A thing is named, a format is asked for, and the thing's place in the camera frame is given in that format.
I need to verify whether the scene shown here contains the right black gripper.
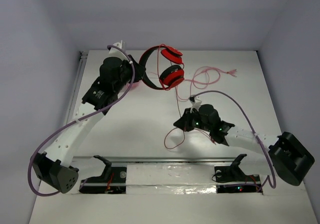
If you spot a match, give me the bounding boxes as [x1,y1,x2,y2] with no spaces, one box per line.
[173,107,212,133]

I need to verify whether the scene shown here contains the red headphone cable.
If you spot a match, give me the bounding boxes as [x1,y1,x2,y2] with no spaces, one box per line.
[156,43,218,150]

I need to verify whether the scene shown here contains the red black headphones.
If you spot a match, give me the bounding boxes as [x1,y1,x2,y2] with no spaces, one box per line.
[138,44,185,91]

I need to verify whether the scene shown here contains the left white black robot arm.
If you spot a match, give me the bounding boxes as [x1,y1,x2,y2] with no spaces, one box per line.
[27,55,146,197]

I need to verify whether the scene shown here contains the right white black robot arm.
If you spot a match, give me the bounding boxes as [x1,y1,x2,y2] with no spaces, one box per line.
[173,104,315,186]

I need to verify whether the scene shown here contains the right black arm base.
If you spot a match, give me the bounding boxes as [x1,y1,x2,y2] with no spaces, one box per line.
[211,154,263,194]

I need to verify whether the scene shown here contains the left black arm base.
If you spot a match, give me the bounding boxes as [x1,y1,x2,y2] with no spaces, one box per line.
[78,155,127,195]

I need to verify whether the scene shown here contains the white foam block with tape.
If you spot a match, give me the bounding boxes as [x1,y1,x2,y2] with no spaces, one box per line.
[125,163,217,195]

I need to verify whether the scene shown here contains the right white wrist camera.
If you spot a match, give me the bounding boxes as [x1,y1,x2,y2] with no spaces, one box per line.
[189,95,202,113]

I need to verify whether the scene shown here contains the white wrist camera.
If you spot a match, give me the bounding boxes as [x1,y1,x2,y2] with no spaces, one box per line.
[189,95,202,113]
[107,40,129,61]

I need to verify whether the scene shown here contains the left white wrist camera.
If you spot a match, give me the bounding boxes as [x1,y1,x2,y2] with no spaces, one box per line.
[107,40,129,61]

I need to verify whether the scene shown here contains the pink headphone cable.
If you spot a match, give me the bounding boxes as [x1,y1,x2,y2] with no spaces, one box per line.
[144,66,238,101]

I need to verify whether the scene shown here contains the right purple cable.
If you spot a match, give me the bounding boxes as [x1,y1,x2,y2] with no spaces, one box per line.
[191,90,277,189]

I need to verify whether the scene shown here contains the aluminium rail left side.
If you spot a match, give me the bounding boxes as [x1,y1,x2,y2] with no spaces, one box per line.
[63,51,89,124]

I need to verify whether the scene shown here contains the aluminium rail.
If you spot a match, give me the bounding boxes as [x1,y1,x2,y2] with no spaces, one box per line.
[72,155,241,164]
[63,51,89,124]

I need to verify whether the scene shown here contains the aluminium rail front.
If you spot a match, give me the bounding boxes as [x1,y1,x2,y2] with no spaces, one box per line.
[72,155,241,164]

